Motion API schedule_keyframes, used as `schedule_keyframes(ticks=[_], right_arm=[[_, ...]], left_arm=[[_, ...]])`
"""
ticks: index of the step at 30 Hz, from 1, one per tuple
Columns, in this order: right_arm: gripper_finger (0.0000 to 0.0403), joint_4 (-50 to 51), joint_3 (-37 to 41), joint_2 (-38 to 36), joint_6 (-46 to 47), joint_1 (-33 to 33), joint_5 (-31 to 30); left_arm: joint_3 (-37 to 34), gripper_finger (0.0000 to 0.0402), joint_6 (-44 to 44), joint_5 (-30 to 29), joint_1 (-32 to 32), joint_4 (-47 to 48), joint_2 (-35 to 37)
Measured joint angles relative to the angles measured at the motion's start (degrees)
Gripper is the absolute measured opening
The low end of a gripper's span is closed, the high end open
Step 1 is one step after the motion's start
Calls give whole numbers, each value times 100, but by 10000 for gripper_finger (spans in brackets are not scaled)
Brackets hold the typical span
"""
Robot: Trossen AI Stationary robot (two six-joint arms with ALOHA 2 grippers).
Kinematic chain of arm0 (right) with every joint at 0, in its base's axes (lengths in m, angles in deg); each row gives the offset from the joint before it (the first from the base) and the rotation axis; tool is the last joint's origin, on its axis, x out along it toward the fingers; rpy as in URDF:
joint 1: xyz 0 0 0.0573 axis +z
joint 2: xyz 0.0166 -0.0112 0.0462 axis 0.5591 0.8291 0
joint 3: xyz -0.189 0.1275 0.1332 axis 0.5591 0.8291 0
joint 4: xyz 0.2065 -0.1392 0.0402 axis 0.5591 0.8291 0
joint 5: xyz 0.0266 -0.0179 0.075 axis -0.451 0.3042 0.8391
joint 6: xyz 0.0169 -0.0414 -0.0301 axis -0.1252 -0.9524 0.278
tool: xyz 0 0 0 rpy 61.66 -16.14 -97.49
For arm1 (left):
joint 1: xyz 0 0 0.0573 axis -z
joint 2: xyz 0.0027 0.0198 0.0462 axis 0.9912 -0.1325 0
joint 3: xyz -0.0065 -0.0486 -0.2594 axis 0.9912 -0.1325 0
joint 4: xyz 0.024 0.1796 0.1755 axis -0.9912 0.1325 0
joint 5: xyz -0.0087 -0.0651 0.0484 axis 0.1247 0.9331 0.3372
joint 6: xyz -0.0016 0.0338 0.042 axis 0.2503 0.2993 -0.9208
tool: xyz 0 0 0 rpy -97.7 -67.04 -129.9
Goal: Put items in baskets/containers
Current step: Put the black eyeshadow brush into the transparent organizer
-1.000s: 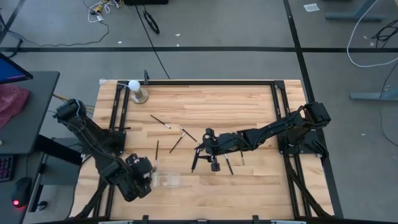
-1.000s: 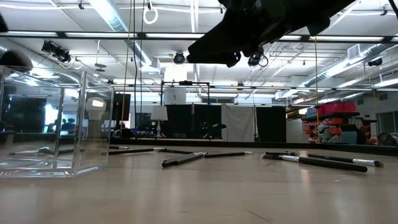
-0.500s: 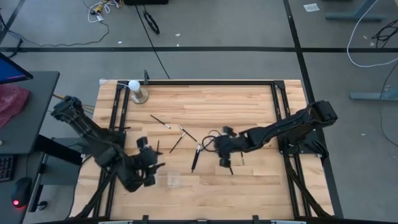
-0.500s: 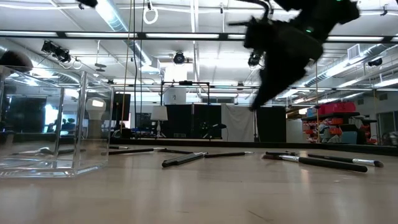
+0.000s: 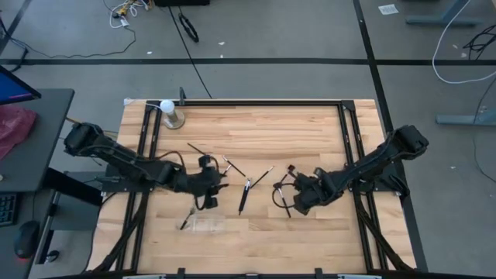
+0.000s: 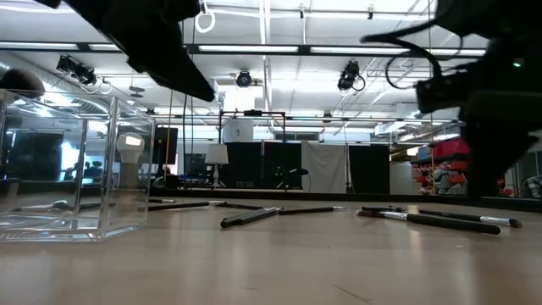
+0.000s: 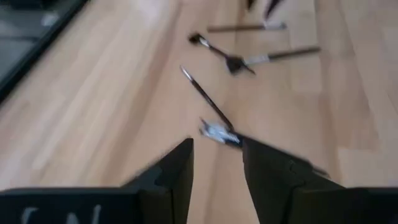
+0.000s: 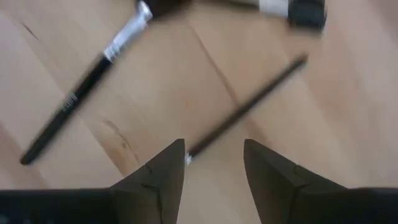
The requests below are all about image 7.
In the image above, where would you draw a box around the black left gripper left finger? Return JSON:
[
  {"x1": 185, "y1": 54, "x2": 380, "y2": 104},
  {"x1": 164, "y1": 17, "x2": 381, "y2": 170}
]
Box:
[{"x1": 120, "y1": 138, "x2": 195, "y2": 224}]

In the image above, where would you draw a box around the thin dark makeup brush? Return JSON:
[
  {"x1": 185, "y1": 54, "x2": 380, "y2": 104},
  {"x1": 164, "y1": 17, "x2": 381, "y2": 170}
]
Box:
[{"x1": 179, "y1": 65, "x2": 236, "y2": 131}]

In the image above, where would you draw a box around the brown handle makeup brush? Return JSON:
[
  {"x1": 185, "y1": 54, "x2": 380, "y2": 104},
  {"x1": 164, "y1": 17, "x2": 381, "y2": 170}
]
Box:
[
  {"x1": 206, "y1": 20, "x2": 287, "y2": 34},
  {"x1": 226, "y1": 45, "x2": 322, "y2": 75}
]

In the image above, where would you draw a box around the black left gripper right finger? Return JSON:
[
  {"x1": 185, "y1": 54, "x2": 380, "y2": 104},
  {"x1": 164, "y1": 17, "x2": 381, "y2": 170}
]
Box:
[{"x1": 241, "y1": 138, "x2": 346, "y2": 224}]

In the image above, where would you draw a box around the black makeup brush silver ferrule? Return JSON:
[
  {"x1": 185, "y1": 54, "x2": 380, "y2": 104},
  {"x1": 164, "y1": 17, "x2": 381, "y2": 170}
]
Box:
[{"x1": 188, "y1": 32, "x2": 256, "y2": 75}]

